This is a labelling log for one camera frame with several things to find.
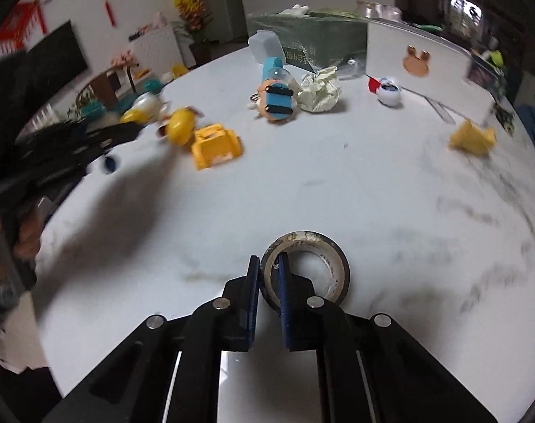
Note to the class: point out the green tissue box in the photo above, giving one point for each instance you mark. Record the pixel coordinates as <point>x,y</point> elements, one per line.
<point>318,40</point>

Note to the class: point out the yellow toy car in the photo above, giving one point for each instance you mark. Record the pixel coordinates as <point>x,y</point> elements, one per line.
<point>214,144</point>

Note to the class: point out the black television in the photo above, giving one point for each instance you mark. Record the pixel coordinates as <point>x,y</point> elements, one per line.
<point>47,68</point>

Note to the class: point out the person left hand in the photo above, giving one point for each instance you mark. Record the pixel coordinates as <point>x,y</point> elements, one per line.
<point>29,242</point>

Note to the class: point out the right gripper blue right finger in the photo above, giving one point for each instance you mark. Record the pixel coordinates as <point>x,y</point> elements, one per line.
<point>298,318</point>

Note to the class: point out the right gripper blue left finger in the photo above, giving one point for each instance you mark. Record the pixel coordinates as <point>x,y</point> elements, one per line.
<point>247,303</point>

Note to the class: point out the white egg toy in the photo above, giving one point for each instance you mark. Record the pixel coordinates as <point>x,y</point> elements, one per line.
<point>387,91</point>

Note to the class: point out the yellow flower plant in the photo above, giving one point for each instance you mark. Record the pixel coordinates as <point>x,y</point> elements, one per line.
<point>194,19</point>

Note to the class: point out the white box with bunny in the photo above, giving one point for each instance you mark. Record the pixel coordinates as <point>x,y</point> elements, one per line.
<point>428,65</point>

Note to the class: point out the white duck toy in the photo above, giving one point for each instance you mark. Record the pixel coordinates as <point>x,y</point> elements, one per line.
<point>147,108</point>

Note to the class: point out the wooden chair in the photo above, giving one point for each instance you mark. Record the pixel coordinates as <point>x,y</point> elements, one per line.
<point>105,87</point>

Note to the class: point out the yellow egg toy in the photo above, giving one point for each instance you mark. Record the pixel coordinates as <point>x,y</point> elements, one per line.
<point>180,127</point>

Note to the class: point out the blue orange toy figure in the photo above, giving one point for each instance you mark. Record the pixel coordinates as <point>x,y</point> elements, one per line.
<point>275,98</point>

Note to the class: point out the translucent plastic bottle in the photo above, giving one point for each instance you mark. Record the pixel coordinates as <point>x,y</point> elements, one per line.
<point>266,44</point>

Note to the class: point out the tape roll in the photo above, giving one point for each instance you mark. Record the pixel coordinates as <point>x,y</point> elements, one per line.
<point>311,255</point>

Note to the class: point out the small yellow box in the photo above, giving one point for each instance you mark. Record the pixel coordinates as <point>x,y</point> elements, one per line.
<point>473,140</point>

